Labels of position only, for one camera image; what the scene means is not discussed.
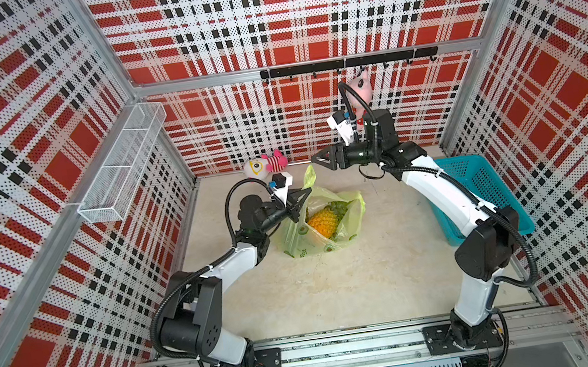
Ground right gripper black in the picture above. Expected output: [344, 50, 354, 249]
[309, 137, 382, 174]

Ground pineapple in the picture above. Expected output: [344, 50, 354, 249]
[328, 201, 350, 222]
[307, 206, 340, 239]

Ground yellow-green plastic bag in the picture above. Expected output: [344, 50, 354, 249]
[274, 165, 366, 259]

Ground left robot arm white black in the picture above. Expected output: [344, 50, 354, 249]
[149, 173, 312, 367]

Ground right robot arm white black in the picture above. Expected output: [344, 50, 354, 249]
[311, 77, 539, 351]

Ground white pink plush bird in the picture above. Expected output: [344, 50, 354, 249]
[243, 150, 289, 180]

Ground pink hanging plush toy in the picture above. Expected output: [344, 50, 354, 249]
[346, 71, 373, 110]

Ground teal plastic basket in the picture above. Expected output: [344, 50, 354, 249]
[435, 155, 535, 236]

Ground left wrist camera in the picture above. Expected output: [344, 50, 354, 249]
[268, 172, 293, 205]

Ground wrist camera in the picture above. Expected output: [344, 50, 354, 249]
[268, 172, 293, 205]
[327, 110, 359, 146]

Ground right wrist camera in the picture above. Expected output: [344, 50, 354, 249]
[327, 110, 359, 146]

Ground black hook rail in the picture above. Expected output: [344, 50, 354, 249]
[259, 46, 439, 81]

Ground white wire mesh shelf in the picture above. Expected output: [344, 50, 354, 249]
[78, 102, 166, 224]

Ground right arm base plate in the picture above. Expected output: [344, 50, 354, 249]
[422, 317, 504, 356]

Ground aluminium mounting rail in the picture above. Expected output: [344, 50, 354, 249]
[121, 297, 586, 367]

